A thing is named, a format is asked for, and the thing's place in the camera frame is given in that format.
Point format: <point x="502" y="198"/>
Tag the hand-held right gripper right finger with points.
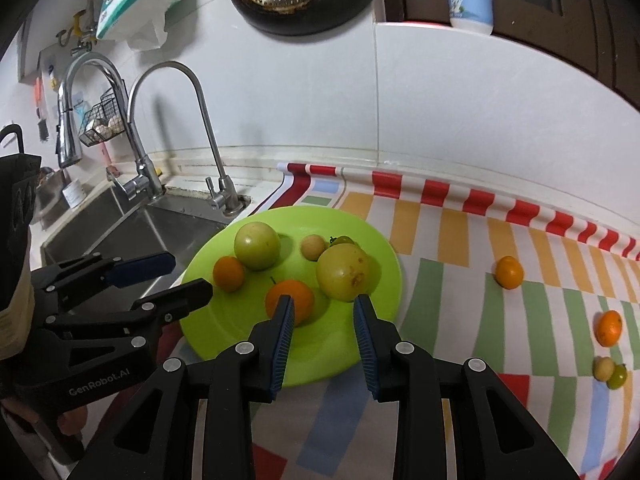
<point x="367" y="350"/>

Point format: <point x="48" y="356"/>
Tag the dark wooden window frame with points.
<point x="575" y="35"/>

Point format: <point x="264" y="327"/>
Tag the person's left hand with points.
<point x="72" y="421"/>

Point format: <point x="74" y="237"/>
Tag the large yellow-green tomato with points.
<point x="345" y="272"/>

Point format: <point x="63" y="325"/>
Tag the striped colourful tablecloth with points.
<point x="450" y="310"/>

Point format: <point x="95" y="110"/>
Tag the small white cup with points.
<point x="77" y="195"/>

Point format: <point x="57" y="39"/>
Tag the beige longan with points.
<point x="602" y="368"/>
<point x="314" y="247"/>

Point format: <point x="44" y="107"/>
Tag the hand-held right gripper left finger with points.
<point x="277" y="350"/>

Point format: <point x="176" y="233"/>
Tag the small green tomato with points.
<point x="344" y="241"/>
<point x="620" y="379"/>

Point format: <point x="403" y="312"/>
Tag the stainless steel double sink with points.
<point x="150" y="230"/>

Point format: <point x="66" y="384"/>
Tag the thin chrome gooseneck faucet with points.
<point x="210" y="130"/>

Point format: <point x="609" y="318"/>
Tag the small orange mandarin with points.
<point x="228" y="273"/>
<point x="509" y="272"/>
<point x="608" y="328"/>

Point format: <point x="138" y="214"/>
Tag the large chrome pull-down faucet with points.
<point x="140" y="160"/>

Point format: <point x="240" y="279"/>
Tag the green plate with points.
<point x="225" y="330"/>

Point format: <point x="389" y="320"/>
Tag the orange mandarin with stem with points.
<point x="301" y="299"/>

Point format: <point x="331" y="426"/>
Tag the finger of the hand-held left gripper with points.
<point x="142" y="267"/>
<point x="185" y="297"/>

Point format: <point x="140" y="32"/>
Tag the yellow and metal wall hooks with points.
<point x="80" y="20"/>

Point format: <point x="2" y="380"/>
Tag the large green tomato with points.
<point x="257" y="245"/>

